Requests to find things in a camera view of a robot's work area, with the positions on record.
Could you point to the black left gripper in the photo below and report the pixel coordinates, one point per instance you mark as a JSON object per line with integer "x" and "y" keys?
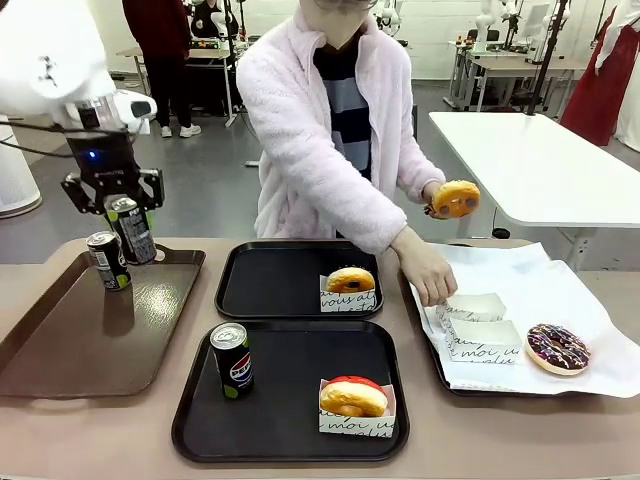
{"x": 105, "y": 160}

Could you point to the black Pepsi can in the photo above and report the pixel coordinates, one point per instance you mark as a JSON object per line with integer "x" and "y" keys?
{"x": 135, "y": 235}
{"x": 232, "y": 365}
{"x": 112, "y": 265}

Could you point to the golden donut with dark hole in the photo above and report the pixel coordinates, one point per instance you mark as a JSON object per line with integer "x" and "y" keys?
{"x": 340, "y": 280}

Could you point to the white printed paper box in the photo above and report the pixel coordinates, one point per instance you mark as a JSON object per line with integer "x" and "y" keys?
{"x": 480, "y": 350}
{"x": 345, "y": 302}
{"x": 350, "y": 427}
{"x": 475, "y": 302}

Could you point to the red frosted donut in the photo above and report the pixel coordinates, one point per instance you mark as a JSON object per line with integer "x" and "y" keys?
{"x": 350, "y": 397}

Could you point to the golden glazed donut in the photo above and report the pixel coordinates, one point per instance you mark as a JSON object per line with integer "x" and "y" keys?
{"x": 457, "y": 192}

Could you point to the person's left forearm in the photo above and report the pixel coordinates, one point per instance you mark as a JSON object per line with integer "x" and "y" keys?
{"x": 420, "y": 172}

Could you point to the person's right forearm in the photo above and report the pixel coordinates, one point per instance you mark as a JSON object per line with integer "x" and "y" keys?
{"x": 360, "y": 210}

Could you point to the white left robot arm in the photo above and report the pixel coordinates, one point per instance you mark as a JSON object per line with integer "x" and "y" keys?
{"x": 45, "y": 50}

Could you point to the person's left hand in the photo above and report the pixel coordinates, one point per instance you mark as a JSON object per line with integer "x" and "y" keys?
{"x": 429, "y": 195}

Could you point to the person's right hand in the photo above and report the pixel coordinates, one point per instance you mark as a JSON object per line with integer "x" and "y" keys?
{"x": 430, "y": 277}

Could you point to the brown plastic tray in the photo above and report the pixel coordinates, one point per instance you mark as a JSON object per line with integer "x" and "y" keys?
{"x": 75, "y": 350}

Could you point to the person in maroon clothes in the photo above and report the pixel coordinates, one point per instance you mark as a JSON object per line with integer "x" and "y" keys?
{"x": 160, "y": 30}

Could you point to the dark desk with equipment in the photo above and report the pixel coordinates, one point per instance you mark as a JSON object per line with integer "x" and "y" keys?
{"x": 210, "y": 52}

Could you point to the black plastic tray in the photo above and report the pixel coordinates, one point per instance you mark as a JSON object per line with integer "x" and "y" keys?
{"x": 270, "y": 280}
{"x": 285, "y": 415}

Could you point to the person in pink fleece jacket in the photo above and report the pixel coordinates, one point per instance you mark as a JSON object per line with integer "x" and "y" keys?
{"x": 290, "y": 125}

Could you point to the person in black clothes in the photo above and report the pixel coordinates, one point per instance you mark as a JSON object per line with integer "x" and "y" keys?
{"x": 205, "y": 17}

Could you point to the dark stool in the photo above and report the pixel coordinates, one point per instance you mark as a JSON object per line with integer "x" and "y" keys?
{"x": 415, "y": 120}

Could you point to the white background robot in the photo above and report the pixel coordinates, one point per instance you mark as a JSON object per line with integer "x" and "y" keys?
{"x": 389, "y": 15}

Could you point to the black tray under paper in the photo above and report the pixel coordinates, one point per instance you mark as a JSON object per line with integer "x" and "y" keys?
{"x": 435, "y": 362}

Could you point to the white table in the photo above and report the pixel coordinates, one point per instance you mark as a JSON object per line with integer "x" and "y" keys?
{"x": 525, "y": 165}

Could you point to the wooden top workbench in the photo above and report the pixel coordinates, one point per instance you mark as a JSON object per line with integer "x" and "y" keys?
{"x": 515, "y": 65}

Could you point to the white paper sheet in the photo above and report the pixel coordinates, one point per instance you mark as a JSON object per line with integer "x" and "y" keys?
{"x": 550, "y": 290}

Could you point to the black tripod pole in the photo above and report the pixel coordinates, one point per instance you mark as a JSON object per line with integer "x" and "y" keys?
{"x": 549, "y": 60}

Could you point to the chocolate sprinkled donut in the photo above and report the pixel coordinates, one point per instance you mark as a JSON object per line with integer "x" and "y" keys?
{"x": 575, "y": 360}

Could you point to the red and white dress mannequin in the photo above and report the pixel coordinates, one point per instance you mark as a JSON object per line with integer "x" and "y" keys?
{"x": 600, "y": 90}

